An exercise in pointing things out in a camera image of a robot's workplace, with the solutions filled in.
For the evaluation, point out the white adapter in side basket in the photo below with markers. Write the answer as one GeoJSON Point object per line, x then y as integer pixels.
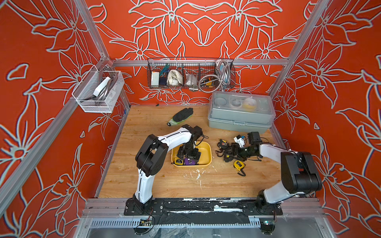
{"type": "Point", "coordinates": [101, 86]}

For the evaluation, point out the grey plastic lidded toolbox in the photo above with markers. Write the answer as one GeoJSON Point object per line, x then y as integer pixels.
{"type": "Point", "coordinates": [240, 112]}

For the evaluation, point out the white wire side basket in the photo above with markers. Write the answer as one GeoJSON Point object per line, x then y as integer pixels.
{"type": "Point", "coordinates": [106, 101]}

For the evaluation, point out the purple tape measure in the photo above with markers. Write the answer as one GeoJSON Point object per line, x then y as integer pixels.
{"type": "Point", "coordinates": [190, 162]}

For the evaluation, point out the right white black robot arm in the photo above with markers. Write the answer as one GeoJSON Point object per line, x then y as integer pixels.
{"type": "Point", "coordinates": [299, 174]}

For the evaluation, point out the black green work glove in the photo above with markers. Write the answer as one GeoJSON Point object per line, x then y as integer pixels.
{"type": "Point", "coordinates": [180, 116]}

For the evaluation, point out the white cloth in basket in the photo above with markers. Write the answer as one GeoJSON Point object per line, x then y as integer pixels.
{"type": "Point", "coordinates": [174, 78]}

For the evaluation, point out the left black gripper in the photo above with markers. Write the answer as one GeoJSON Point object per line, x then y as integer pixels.
{"type": "Point", "coordinates": [195, 155]}

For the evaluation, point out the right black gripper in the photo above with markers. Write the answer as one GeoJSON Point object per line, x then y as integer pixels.
{"type": "Point", "coordinates": [233, 147]}

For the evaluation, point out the yellow black tape measure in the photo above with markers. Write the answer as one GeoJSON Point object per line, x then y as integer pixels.
{"type": "Point", "coordinates": [179, 162]}

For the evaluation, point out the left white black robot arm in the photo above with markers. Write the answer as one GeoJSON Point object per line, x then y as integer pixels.
{"type": "Point", "coordinates": [151, 157]}

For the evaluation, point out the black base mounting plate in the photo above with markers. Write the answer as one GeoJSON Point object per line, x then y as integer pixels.
{"type": "Point", "coordinates": [159, 206]}

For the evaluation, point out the black wire wall basket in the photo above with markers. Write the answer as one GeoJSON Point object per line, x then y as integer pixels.
{"type": "Point", "coordinates": [199, 74]}

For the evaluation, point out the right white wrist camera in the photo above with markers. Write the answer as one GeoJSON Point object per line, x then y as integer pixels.
{"type": "Point", "coordinates": [240, 140]}

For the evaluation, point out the white box in basket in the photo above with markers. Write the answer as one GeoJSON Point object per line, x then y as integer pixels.
{"type": "Point", "coordinates": [155, 76]}

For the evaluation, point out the yellow plastic storage tray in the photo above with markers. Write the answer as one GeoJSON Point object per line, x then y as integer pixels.
{"type": "Point", "coordinates": [205, 159]}

